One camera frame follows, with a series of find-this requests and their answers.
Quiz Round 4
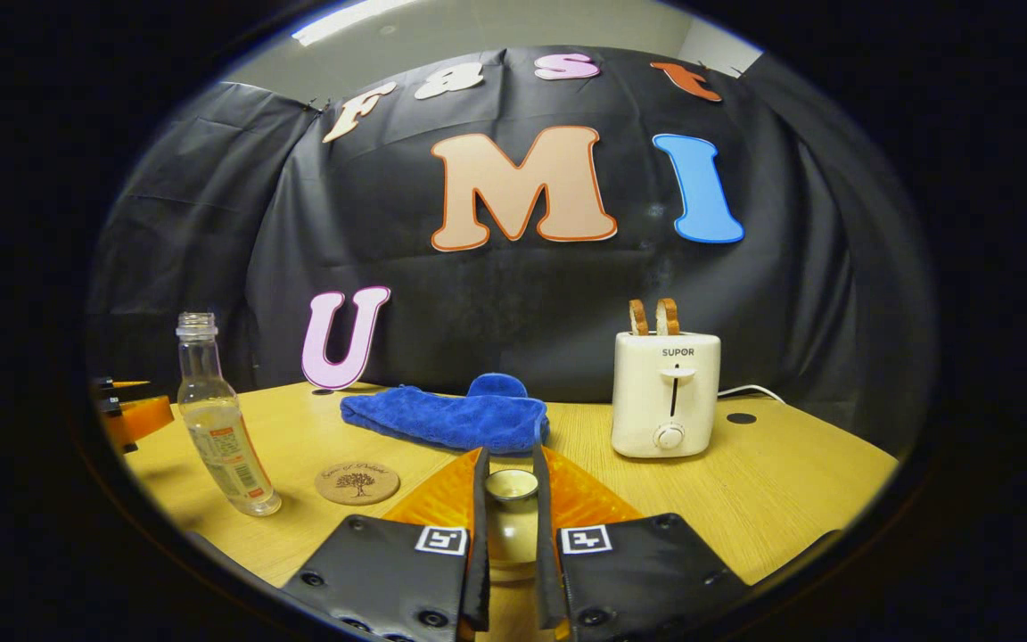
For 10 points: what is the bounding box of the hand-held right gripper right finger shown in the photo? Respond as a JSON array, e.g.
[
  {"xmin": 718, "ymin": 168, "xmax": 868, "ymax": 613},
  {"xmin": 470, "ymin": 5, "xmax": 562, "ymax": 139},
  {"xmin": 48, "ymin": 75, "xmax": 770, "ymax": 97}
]
[{"xmin": 531, "ymin": 446, "xmax": 751, "ymax": 642}]

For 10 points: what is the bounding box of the black backdrop cloth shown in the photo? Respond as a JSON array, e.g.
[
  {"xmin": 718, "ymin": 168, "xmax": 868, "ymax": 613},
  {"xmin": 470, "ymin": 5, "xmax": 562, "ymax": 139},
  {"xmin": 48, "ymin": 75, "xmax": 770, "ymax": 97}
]
[{"xmin": 86, "ymin": 45, "xmax": 938, "ymax": 456}]

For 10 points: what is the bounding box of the clear water bottle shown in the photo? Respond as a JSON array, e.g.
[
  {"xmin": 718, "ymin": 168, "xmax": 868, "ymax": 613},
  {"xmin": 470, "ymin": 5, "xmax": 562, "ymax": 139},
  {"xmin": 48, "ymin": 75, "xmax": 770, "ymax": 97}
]
[{"xmin": 177, "ymin": 312, "xmax": 283, "ymax": 518}]

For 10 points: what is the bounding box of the cream toaster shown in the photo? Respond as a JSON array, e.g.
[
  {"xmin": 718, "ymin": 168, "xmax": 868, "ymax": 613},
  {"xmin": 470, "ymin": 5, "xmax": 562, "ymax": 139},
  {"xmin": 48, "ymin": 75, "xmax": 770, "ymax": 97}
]
[{"xmin": 612, "ymin": 331, "xmax": 722, "ymax": 459}]

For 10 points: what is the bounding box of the white toaster cable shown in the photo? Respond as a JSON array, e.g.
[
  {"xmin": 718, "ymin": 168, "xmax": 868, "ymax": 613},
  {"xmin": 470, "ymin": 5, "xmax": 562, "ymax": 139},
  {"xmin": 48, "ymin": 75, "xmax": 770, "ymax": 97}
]
[{"xmin": 717, "ymin": 384, "xmax": 786, "ymax": 405}]

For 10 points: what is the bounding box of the cream teacup lid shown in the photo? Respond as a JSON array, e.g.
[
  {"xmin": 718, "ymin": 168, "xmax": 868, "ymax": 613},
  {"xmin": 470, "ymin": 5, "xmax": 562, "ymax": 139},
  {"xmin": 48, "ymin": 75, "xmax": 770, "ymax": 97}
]
[{"xmin": 485, "ymin": 469, "xmax": 539, "ymax": 561}]

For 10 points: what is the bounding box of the cream teacup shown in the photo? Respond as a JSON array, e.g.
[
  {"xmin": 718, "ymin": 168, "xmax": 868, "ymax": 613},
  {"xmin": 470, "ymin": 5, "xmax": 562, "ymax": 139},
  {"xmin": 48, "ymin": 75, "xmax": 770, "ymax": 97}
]
[{"xmin": 489, "ymin": 558, "xmax": 539, "ymax": 586}]

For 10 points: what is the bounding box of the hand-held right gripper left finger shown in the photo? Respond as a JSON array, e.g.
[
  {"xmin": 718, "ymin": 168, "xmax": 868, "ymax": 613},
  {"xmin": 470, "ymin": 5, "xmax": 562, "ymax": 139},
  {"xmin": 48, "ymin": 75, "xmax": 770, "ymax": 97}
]
[{"xmin": 282, "ymin": 446, "xmax": 490, "ymax": 642}]

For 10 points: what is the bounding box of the round cork coaster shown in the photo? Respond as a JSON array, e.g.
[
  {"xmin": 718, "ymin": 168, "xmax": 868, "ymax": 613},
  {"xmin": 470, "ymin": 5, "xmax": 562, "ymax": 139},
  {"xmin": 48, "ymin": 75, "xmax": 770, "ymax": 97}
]
[{"xmin": 315, "ymin": 459, "xmax": 400, "ymax": 506}]

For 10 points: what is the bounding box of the blue towel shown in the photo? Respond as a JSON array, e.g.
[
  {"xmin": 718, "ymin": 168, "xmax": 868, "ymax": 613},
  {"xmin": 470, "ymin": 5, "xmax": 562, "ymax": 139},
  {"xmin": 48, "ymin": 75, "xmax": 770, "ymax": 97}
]
[{"xmin": 340, "ymin": 373, "xmax": 550, "ymax": 454}]

